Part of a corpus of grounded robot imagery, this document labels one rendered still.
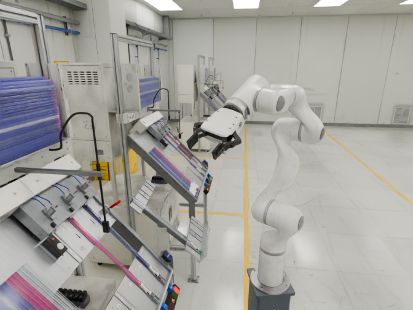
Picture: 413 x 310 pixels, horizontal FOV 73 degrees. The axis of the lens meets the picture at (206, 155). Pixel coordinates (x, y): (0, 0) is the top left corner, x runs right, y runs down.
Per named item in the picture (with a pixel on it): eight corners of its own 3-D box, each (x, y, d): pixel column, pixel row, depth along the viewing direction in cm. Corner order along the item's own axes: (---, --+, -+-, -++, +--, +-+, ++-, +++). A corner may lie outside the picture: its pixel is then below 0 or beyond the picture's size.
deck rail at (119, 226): (165, 275, 142) (173, 269, 140) (163, 277, 140) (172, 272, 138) (61, 175, 132) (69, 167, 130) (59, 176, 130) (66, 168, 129)
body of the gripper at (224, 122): (249, 126, 85) (229, 151, 80) (223, 117, 90) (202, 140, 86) (247, 107, 80) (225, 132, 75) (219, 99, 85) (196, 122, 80)
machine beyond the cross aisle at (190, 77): (229, 143, 639) (232, 56, 581) (227, 154, 562) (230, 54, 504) (171, 141, 657) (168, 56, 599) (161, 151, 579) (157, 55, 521)
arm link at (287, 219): (267, 237, 138) (270, 193, 131) (303, 252, 127) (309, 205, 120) (254, 248, 130) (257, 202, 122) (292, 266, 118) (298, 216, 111)
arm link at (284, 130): (276, 232, 117) (244, 219, 127) (287, 229, 127) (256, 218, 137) (305, 117, 116) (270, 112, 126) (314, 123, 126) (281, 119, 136)
